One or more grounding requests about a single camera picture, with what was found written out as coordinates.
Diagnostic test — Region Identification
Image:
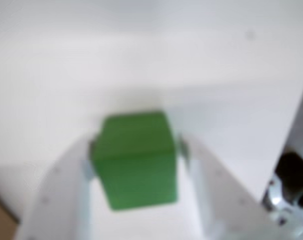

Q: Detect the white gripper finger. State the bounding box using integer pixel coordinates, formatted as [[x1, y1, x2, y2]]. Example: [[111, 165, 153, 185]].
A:
[[18, 136, 95, 240], [177, 134, 288, 240]]

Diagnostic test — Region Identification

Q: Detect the green cube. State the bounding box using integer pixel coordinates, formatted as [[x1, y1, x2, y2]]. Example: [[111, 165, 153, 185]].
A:
[[91, 109, 180, 212]]

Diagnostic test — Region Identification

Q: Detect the brown cardboard box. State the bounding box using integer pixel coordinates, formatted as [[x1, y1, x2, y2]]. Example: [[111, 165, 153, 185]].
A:
[[0, 192, 20, 240]]

